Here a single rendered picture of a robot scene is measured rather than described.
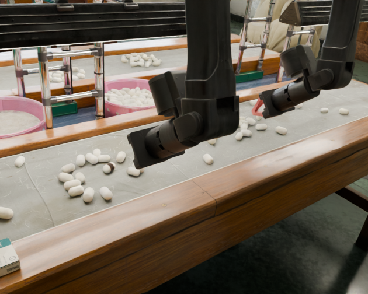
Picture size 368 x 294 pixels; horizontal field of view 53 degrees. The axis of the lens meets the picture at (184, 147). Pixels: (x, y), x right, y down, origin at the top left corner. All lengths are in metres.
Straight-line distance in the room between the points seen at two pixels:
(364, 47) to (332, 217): 3.88
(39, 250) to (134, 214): 0.18
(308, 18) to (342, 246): 1.18
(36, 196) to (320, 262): 1.40
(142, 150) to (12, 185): 0.35
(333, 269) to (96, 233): 1.38
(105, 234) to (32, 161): 0.34
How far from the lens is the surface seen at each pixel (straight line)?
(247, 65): 1.85
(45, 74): 1.01
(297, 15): 1.27
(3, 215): 0.80
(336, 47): 0.87
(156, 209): 0.76
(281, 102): 0.94
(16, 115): 1.23
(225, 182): 0.87
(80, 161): 0.93
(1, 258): 0.67
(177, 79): 0.59
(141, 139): 0.67
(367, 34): 5.78
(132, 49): 1.85
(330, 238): 2.06
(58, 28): 0.80
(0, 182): 0.92
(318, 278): 1.83
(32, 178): 0.91
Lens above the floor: 1.25
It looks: 29 degrees down
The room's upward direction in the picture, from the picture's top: 6 degrees clockwise
